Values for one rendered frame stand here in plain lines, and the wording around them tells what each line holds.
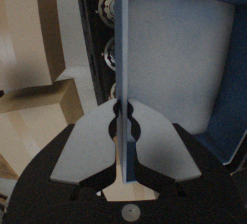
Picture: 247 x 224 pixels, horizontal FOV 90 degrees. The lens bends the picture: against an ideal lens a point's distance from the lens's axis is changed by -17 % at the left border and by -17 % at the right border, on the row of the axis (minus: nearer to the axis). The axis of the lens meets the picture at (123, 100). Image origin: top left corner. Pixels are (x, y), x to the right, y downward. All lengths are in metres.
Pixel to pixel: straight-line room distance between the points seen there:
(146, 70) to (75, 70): 0.42
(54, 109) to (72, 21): 0.30
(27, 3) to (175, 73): 0.37
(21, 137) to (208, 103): 0.50
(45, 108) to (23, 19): 0.23
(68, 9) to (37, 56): 0.21
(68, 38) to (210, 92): 0.47
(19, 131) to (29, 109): 0.10
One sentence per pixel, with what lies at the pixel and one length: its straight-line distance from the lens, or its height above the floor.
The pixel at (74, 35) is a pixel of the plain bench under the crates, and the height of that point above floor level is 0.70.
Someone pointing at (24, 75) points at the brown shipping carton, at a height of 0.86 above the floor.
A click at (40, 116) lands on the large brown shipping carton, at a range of 0.44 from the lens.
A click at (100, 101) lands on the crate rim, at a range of 0.34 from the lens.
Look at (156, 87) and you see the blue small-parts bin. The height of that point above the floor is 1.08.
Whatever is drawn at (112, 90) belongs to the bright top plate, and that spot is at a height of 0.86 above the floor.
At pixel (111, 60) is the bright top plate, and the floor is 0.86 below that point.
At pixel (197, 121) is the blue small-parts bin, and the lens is 0.24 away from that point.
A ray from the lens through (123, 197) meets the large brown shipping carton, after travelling 0.76.
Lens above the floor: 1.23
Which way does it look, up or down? 62 degrees down
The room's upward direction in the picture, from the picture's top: 167 degrees clockwise
